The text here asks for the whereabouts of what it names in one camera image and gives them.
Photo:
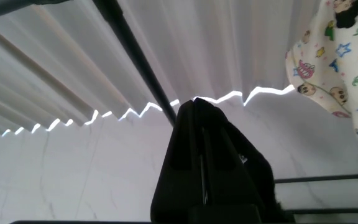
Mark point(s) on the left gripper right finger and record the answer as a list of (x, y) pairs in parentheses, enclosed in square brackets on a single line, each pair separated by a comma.
[(228, 193)]

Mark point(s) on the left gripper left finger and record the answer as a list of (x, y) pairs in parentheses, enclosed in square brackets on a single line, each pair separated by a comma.
[(176, 186)]

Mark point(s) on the black garment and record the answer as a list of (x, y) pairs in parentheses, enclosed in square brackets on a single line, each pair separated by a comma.
[(259, 174)]

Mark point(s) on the cream printed garment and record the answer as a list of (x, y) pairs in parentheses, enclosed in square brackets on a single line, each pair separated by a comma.
[(346, 77)]

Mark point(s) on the black clothes rack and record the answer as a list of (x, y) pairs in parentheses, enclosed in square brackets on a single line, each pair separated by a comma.
[(135, 53)]

